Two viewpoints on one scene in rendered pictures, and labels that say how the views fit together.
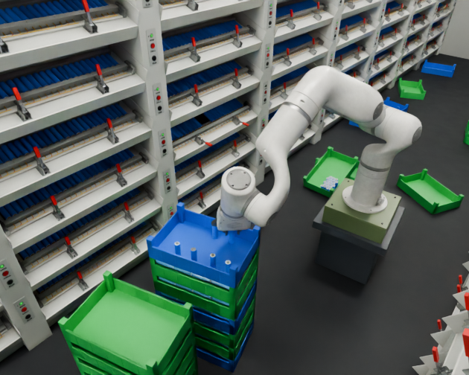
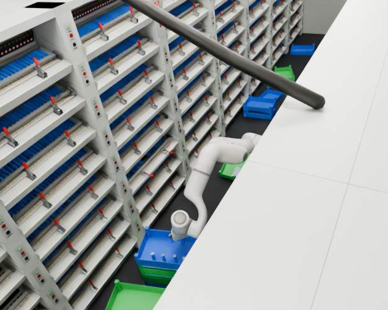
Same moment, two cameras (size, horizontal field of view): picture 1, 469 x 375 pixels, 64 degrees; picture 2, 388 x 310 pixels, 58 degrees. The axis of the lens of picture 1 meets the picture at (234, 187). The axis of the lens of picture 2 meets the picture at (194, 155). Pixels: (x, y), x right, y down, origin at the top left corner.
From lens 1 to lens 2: 0.77 m
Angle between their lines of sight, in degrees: 4
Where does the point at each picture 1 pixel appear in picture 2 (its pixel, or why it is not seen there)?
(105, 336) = not seen: outside the picture
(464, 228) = not seen: hidden behind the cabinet
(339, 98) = (222, 157)
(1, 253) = (49, 285)
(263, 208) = (196, 229)
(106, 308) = (121, 301)
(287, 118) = (197, 178)
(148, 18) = (101, 123)
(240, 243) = (187, 242)
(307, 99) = (205, 166)
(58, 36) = (56, 155)
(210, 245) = (170, 248)
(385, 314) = not seen: hidden behind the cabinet
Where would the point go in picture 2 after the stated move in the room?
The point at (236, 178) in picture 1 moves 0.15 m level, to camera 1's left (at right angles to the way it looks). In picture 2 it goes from (178, 218) to (146, 225)
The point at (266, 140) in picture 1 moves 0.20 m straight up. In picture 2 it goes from (189, 192) to (183, 160)
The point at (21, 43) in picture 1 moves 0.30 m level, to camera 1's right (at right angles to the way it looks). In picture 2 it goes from (39, 169) to (102, 155)
